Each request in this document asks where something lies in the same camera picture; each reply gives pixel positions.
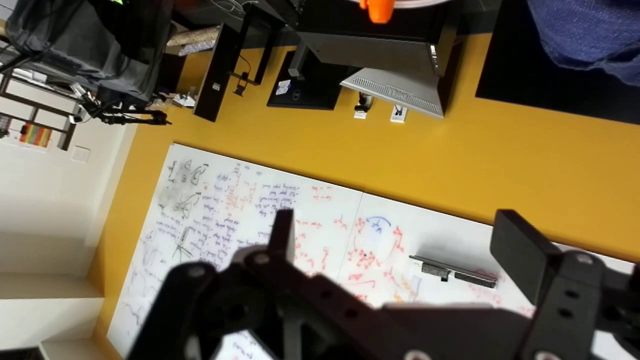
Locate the grey whiteboard eraser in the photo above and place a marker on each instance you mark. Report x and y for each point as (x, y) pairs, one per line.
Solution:
(466, 274)

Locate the orange and grey pen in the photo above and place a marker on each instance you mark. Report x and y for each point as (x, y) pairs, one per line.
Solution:
(376, 8)

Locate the whiteboard with writing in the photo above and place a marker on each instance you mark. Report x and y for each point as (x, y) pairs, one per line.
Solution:
(220, 201)

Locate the black draped table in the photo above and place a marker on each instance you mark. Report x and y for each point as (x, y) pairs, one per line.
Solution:
(86, 40)

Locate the black shelf rack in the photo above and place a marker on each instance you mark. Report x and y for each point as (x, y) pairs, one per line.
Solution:
(37, 135)

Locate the white wall outlet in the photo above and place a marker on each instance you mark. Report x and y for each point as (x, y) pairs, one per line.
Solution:
(361, 112)
(399, 115)

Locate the grey tilted panel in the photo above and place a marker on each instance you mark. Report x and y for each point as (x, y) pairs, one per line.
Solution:
(392, 90)

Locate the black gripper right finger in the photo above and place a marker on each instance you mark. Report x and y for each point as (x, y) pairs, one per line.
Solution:
(523, 257)

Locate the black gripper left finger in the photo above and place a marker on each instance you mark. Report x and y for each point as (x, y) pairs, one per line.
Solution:
(282, 232)

